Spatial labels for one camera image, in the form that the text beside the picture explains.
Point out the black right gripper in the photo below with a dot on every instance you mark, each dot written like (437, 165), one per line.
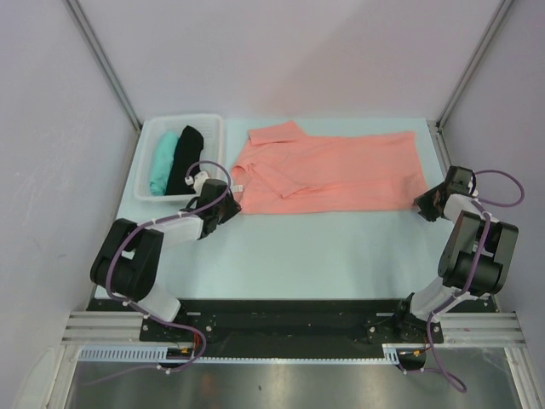
(423, 200)

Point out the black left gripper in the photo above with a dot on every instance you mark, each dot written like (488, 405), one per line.
(232, 207)

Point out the salmon pink polo shirt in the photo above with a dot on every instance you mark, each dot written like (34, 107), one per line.
(283, 170)

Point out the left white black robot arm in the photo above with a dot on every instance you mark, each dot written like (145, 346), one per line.
(127, 263)

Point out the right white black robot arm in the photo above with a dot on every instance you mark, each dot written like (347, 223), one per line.
(473, 264)

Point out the rolled black t shirt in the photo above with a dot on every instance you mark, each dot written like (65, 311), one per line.
(187, 152)

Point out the white plastic basket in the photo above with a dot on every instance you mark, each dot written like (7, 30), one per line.
(210, 126)

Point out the rolled teal t shirt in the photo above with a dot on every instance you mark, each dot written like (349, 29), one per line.
(162, 162)

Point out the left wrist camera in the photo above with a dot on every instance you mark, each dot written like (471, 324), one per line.
(197, 182)

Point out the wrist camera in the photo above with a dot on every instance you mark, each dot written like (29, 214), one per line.
(197, 182)
(460, 180)

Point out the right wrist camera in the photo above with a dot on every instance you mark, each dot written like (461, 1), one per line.
(460, 180)

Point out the right aluminium corner post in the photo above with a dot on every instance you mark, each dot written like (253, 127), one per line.
(488, 37)

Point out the aluminium corner post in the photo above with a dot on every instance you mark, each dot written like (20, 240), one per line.
(488, 37)
(96, 49)

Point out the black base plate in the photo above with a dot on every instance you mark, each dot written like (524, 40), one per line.
(292, 330)

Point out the left aluminium corner post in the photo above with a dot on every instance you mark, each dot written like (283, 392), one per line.
(96, 49)

